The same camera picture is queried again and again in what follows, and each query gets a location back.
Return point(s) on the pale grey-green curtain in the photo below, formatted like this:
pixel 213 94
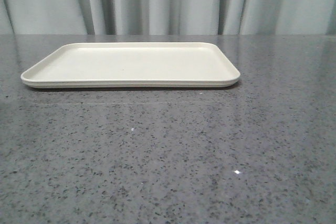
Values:
pixel 168 17

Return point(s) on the cream rectangular plastic tray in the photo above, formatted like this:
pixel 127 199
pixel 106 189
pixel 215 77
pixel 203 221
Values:
pixel 133 64

